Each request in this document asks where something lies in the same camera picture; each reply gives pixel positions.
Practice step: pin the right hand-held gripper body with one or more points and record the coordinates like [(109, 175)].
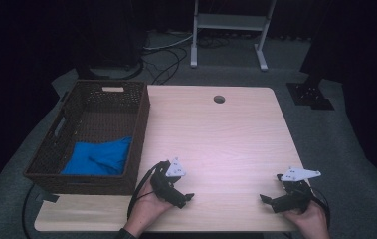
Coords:
[(297, 195)]

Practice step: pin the blue t-shirt with white print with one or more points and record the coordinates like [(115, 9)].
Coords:
[(99, 159)]

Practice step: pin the brown wicker basket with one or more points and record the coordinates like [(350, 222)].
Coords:
[(86, 113)]

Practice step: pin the person's left hand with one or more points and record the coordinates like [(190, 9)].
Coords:
[(144, 210)]

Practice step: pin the dark round stand base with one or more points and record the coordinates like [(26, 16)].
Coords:
[(109, 73)]

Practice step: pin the person's right hand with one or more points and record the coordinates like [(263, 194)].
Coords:
[(308, 220)]

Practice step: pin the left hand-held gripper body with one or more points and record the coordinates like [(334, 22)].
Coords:
[(161, 186)]

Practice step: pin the black tape piece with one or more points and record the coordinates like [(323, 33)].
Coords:
[(47, 197)]

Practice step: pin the white metal stand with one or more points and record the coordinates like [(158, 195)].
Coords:
[(229, 21)]

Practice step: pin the black stand base plate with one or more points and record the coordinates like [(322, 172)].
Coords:
[(308, 96)]

